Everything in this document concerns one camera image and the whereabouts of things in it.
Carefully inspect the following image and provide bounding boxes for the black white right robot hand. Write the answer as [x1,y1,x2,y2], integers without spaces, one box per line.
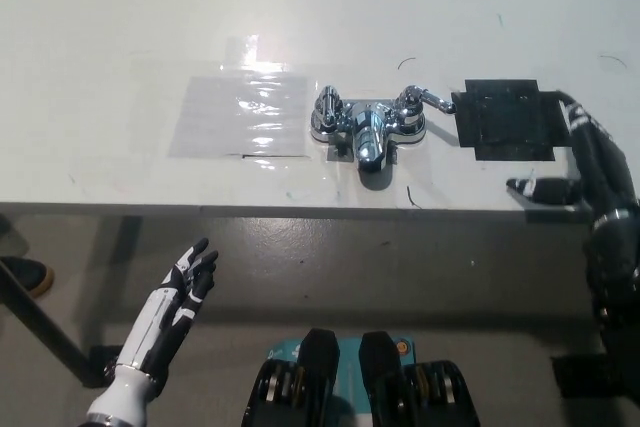
[505,89,640,229]

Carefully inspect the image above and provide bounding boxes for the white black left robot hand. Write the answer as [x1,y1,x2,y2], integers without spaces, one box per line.
[113,238,220,386]

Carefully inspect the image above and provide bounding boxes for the chrome faucet handle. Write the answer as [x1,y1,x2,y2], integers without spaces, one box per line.
[395,85,457,121]
[313,84,347,129]

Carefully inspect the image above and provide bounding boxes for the chrome faucet body with spout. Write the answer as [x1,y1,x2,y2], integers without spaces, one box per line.
[308,99,429,173]

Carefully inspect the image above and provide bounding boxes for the black table foot plate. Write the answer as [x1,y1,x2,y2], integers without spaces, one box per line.
[82,344,122,389]
[549,354,609,401]

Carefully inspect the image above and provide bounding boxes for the black tape square patch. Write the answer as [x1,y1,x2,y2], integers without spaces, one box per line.
[449,79,575,163]

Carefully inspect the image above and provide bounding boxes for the black metal table leg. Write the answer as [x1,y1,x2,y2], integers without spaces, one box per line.
[0,264,96,384]

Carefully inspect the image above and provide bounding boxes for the black shoe tan sole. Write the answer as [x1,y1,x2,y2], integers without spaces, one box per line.
[0,255,55,297]

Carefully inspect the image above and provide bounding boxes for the grey taped plastic sheet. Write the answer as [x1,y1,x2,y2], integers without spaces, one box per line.
[168,75,311,158]

